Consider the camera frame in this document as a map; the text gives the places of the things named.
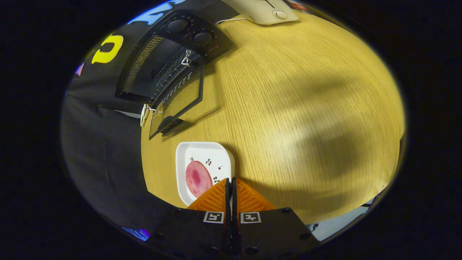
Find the pink ham slice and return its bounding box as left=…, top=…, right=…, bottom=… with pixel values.
left=186, top=161, right=213, bottom=198

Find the white power cable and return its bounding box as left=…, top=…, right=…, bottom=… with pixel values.
left=215, top=17, right=249, bottom=25

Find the black toaster oven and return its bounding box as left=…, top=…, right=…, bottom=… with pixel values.
left=115, top=10, right=235, bottom=139

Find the white toaster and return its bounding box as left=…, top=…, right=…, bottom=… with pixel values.
left=222, top=0, right=300, bottom=26

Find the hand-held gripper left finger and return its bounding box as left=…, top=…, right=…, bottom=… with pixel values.
left=152, top=178, right=231, bottom=257

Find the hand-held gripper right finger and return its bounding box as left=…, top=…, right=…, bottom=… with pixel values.
left=232, top=177, right=320, bottom=257

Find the white square plate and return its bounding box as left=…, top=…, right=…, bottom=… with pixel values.
left=176, top=142, right=235, bottom=206

